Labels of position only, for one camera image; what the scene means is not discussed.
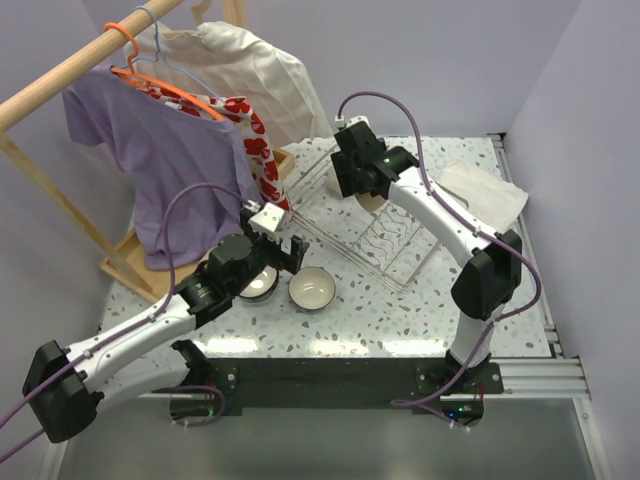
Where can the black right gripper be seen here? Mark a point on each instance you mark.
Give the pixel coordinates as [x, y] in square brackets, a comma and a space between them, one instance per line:
[343, 170]

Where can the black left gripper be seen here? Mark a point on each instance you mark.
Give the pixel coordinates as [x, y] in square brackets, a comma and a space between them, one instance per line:
[282, 251]

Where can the teal white dotted bowl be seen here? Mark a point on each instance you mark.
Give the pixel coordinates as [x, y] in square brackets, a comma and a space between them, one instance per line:
[312, 289]

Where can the red bowl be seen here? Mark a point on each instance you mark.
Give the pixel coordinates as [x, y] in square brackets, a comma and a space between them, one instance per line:
[262, 286]

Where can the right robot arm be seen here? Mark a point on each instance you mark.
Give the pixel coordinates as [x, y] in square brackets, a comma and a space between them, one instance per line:
[489, 260]

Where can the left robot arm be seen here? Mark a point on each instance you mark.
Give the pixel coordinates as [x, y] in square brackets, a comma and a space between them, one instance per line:
[63, 386]

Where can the wooden clothes rack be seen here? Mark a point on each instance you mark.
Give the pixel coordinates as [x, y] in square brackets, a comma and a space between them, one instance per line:
[40, 246]

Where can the small white bowl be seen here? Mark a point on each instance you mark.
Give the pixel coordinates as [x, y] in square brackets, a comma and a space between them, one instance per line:
[333, 185]

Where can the cream floral bowl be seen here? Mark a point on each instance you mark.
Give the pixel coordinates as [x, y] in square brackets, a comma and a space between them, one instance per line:
[370, 203]

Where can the purple t-shirt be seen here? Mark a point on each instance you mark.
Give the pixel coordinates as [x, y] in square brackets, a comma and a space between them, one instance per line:
[190, 173]

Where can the red floral cloth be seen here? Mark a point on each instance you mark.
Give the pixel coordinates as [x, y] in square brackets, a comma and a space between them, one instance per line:
[257, 144]

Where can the white folded cloth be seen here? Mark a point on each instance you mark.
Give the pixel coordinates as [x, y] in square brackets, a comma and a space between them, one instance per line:
[495, 202]

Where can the white shirt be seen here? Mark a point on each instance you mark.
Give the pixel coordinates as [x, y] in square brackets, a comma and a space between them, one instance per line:
[235, 62]

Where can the orange hanger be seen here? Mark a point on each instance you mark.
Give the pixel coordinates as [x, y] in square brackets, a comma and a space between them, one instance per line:
[140, 80]

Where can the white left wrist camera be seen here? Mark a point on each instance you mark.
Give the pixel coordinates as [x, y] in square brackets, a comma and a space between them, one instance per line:
[265, 218]

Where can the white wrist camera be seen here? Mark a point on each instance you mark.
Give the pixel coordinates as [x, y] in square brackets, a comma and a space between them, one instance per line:
[341, 123]
[265, 218]

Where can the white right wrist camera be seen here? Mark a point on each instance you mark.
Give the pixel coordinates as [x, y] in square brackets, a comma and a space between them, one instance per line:
[341, 123]

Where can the wire dish rack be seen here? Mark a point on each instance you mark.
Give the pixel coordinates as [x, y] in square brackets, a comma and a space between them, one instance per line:
[389, 244]

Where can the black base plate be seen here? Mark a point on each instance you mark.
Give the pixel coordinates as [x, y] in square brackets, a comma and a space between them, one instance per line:
[322, 383]

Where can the blue wire hanger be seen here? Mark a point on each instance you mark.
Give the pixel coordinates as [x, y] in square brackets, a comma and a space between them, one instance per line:
[161, 56]

